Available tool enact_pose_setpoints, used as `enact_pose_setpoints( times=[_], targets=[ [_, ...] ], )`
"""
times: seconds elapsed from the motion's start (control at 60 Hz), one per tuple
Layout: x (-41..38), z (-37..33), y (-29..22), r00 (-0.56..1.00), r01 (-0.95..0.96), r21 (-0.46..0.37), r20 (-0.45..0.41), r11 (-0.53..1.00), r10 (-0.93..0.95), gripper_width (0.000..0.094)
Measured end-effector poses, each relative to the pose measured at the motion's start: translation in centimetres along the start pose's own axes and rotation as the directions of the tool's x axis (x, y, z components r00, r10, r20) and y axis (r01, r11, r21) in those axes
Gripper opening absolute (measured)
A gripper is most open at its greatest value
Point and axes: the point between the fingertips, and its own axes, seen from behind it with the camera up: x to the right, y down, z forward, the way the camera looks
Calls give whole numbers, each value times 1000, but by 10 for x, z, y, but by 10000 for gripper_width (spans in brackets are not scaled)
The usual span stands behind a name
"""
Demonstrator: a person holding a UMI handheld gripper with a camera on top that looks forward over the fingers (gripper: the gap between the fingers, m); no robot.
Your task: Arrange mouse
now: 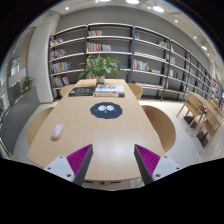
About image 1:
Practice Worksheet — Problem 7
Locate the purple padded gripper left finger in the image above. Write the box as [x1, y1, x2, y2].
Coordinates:
[44, 144, 93, 186]

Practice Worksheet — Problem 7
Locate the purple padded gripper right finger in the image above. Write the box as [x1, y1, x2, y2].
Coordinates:
[134, 144, 181, 185]

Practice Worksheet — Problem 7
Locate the pink white computer mouse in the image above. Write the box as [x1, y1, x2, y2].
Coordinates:
[51, 124, 63, 139]

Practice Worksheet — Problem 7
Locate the dark round cartoon mouse pad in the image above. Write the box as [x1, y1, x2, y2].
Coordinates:
[90, 102, 123, 119]

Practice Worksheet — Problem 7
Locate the wooden chair near right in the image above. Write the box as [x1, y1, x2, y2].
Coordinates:
[142, 105, 176, 152]

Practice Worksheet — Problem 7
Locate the long wooden table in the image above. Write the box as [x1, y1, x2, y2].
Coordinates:
[27, 88, 164, 182]

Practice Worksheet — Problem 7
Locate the wooden chair right front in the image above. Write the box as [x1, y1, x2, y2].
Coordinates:
[199, 110, 222, 148]

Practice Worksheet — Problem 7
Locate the wooden chair at side table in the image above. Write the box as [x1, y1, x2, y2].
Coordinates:
[181, 92, 204, 130]

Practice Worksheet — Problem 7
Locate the black book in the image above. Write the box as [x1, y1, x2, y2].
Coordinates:
[69, 87, 95, 97]

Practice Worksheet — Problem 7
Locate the wooden chair far right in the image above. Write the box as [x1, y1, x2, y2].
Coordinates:
[128, 83, 143, 99]

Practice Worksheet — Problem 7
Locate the wooden chair far left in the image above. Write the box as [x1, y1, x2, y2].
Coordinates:
[60, 84, 74, 97]

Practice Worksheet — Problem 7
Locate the stack of white red books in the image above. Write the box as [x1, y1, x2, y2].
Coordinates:
[95, 84, 125, 97]

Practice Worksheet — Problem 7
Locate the wooden side table right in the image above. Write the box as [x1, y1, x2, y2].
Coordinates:
[194, 93, 224, 130]

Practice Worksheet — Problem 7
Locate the green potted plant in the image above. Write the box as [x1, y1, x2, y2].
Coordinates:
[78, 55, 120, 79]

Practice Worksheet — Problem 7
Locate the small plant at left wall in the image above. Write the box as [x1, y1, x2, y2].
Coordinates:
[22, 77, 35, 92]

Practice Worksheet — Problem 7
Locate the large grey wall bookshelf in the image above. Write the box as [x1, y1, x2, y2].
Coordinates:
[49, 23, 222, 101]

